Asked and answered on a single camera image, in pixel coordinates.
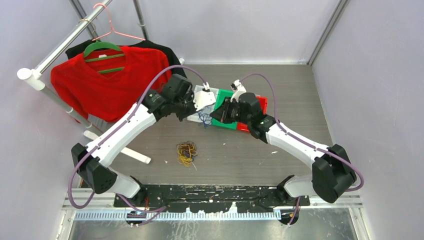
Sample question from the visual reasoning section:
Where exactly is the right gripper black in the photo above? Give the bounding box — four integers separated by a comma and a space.
210, 96, 252, 126

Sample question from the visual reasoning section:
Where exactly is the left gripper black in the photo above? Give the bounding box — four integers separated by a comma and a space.
172, 90, 203, 122

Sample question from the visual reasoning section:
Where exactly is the cable bundle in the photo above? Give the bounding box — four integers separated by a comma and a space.
175, 141, 199, 168

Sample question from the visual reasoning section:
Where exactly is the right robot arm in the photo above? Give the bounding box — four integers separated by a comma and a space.
210, 92, 357, 206

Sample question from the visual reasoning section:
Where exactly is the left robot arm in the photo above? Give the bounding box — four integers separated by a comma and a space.
70, 74, 212, 207

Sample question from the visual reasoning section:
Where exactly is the green plastic bin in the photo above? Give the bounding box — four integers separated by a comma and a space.
211, 89, 237, 130

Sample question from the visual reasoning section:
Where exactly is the black t-shirt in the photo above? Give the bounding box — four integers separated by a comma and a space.
53, 40, 181, 82

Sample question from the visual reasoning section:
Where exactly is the red plastic bin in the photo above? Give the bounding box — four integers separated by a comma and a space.
236, 95, 268, 133

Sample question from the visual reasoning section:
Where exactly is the red t-shirt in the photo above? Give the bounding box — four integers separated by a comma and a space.
50, 65, 157, 123

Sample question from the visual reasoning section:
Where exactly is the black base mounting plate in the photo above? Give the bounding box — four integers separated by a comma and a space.
114, 184, 311, 215

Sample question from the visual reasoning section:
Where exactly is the green clothes hanger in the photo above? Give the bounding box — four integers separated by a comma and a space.
83, 40, 125, 63

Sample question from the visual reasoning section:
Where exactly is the white clothes rack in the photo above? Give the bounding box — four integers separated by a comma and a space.
17, 0, 151, 166

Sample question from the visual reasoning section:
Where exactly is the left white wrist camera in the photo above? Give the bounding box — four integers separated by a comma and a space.
193, 90, 216, 112

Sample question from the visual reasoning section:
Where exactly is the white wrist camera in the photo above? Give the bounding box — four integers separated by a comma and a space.
230, 79, 247, 103
193, 90, 216, 112

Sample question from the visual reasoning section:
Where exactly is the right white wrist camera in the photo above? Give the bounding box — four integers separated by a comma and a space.
230, 79, 247, 103

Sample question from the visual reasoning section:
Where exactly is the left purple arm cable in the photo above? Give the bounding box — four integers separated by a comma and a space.
67, 64, 210, 213

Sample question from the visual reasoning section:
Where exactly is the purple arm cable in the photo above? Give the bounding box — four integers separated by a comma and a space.
67, 64, 210, 213
238, 72, 365, 193

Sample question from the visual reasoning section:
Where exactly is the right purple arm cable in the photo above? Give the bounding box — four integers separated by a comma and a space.
238, 72, 365, 193

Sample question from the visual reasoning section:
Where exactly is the pink wire hanger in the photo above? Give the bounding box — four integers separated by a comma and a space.
92, 3, 146, 41

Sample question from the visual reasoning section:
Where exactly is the white slotted cable duct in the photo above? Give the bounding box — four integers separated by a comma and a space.
74, 209, 282, 221

